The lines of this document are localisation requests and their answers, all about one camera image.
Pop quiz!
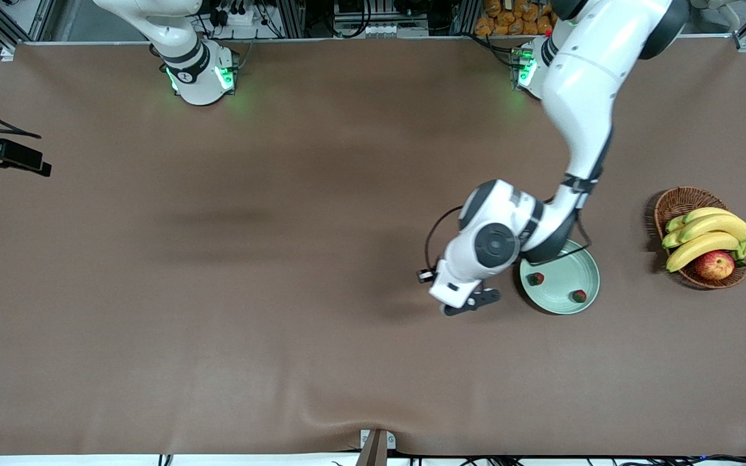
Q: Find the yellow banana bunch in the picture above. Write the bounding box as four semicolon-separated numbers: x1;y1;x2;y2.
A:
662;207;746;273

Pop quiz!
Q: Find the black left camera cable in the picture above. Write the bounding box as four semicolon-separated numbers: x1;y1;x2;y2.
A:
424;206;593;272

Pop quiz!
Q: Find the power strip with black plugs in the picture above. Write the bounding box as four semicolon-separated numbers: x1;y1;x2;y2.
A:
208;0;258;27

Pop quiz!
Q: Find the pale green round plate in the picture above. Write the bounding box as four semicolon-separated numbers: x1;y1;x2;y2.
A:
519;238;600;315

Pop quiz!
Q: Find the red apple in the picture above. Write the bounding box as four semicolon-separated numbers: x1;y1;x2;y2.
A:
695;250;736;281

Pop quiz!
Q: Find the pile of orange bread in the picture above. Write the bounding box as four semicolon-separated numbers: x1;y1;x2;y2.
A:
475;0;558;36

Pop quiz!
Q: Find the aluminium frame profile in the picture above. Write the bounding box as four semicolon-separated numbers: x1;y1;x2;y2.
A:
279;0;307;38

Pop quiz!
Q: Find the brown wicker basket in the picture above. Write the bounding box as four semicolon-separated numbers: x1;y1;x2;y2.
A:
654;186;746;290

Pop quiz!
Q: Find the brown table cover cloth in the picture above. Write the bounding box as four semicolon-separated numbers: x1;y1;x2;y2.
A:
0;37;746;457

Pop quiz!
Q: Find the metal table bracket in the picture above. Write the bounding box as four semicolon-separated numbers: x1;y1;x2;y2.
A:
359;429;397;466

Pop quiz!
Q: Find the white power strip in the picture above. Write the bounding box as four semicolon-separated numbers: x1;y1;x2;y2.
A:
334;23;429;38

